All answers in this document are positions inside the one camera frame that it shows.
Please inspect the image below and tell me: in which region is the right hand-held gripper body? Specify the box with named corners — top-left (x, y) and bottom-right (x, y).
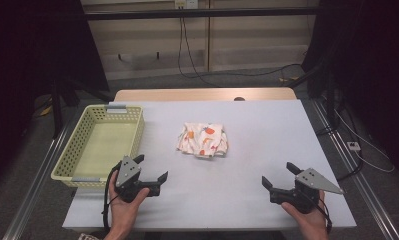
top-left (269, 167), bottom-right (345, 215)

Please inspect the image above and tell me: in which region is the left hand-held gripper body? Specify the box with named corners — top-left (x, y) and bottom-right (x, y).
top-left (113, 155), bottom-right (161, 204)

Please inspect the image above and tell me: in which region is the pale yellow perforated plastic basket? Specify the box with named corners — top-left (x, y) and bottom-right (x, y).
top-left (50, 104), bottom-right (145, 190)

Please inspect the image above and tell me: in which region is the white orange patterned cloth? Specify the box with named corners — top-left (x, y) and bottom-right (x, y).
top-left (176, 121), bottom-right (229, 160)

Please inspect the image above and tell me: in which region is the person's left hand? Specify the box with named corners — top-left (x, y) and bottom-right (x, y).
top-left (107, 171), bottom-right (151, 234)

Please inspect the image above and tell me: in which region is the person's right hand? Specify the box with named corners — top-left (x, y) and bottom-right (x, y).
top-left (280, 191), bottom-right (332, 240)

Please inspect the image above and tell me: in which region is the light wooden table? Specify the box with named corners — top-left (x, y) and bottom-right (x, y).
top-left (113, 87), bottom-right (298, 103)

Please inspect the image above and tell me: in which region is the black metal stand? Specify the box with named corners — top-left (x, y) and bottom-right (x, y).
top-left (295, 49), bottom-right (347, 132)
top-left (49, 78), bottom-right (115, 140)

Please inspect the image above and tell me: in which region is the dark curtain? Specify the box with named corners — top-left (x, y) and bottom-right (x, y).
top-left (300, 0), bottom-right (399, 173)
top-left (0, 0), bottom-right (110, 189)

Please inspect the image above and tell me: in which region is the black horizontal metal bar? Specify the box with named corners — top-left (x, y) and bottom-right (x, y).
top-left (83, 6), bottom-right (321, 22)

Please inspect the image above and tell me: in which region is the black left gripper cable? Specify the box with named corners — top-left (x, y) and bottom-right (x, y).
top-left (101, 162), bottom-right (122, 232)

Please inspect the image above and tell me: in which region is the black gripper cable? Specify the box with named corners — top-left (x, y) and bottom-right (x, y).
top-left (306, 191), bottom-right (333, 234)
top-left (101, 162), bottom-right (122, 232)

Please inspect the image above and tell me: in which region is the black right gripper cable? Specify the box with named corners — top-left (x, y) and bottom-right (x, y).
top-left (306, 191), bottom-right (333, 234)

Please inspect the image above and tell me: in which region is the black thick floor cable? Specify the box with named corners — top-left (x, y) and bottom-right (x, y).
top-left (315, 99), bottom-right (365, 183)

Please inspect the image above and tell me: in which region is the silver metal floor rail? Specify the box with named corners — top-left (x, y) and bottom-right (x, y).
top-left (310, 98), bottom-right (399, 240)
top-left (1, 119), bottom-right (75, 240)

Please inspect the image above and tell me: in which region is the white floor cable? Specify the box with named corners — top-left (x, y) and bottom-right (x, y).
top-left (333, 108), bottom-right (396, 174)

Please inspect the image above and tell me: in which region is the black hanging wall cable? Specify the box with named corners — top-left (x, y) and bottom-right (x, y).
top-left (180, 6), bottom-right (210, 79)
top-left (176, 6), bottom-right (221, 88)

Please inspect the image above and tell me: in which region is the white wall socket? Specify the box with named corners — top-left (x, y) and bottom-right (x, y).
top-left (174, 0), bottom-right (200, 10)

